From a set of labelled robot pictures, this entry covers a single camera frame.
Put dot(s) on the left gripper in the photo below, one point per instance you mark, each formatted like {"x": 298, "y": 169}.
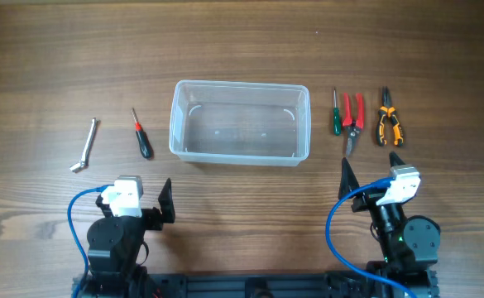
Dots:
{"x": 155, "y": 220}

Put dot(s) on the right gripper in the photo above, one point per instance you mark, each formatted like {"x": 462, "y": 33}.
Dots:
{"x": 367, "y": 199}

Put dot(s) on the red handled wire stripper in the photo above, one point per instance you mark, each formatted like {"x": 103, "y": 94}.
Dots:
{"x": 353, "y": 126}

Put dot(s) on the green handled screwdriver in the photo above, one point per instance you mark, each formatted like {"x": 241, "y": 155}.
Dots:
{"x": 337, "y": 128}

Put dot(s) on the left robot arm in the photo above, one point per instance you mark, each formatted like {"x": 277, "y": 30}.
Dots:
{"x": 110, "y": 264}

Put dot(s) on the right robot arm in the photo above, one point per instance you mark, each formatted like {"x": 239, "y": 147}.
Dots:
{"x": 409, "y": 245}

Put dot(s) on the clear plastic container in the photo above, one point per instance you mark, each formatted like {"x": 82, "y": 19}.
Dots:
{"x": 240, "y": 123}

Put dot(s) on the red black screwdriver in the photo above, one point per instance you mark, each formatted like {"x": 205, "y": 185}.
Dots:
{"x": 143, "y": 141}

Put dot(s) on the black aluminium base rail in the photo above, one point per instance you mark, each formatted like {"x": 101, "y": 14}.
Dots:
{"x": 321, "y": 285}

